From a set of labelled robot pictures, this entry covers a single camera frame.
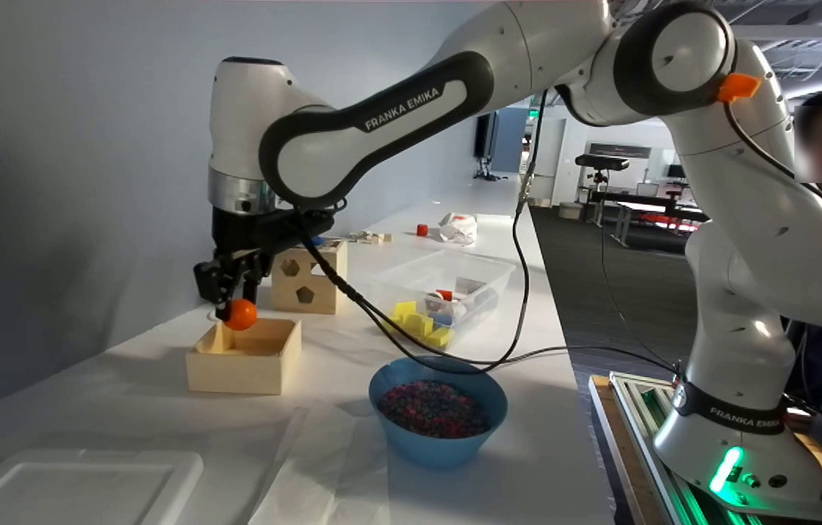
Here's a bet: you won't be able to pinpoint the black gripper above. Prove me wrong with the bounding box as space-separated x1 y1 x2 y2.
193 211 288 313

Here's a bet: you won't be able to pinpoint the orange ball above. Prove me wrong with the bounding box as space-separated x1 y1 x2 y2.
224 297 263 334

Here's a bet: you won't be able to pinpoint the small wooden crate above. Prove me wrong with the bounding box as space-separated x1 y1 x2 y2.
185 316 303 401

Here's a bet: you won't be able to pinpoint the wooden shape sorter box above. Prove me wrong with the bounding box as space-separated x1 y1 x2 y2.
269 239 351 318

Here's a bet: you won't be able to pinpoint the yellow wedge block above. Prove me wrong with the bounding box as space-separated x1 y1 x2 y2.
387 300 428 341

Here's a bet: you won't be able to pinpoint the thin clear plastic sheet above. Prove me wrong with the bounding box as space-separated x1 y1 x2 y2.
249 406 377 525

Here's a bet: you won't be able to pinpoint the yellow rectangular block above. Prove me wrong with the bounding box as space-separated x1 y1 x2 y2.
414 318 457 354

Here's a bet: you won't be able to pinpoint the white crumpled bag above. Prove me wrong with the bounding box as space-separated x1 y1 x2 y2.
435 211 485 250

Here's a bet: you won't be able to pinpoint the multicolour beads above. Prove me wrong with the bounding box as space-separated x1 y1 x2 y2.
377 379 489 440

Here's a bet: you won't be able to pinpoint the clear plastic bin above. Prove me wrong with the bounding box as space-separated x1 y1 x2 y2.
370 253 523 345

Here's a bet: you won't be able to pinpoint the large clear plastic lid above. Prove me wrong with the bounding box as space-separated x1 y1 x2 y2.
0 449 207 525

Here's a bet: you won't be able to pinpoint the blue bowl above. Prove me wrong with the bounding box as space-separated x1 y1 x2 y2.
368 354 510 472

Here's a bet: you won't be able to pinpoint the background lab desk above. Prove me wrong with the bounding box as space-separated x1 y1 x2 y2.
583 188 714 258

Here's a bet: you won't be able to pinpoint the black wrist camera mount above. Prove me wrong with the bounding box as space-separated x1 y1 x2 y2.
278 207 338 245

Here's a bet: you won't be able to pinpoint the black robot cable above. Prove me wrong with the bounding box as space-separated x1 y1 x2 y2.
298 91 545 377

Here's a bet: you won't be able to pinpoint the black camera tripod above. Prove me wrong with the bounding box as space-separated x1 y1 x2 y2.
572 151 632 285

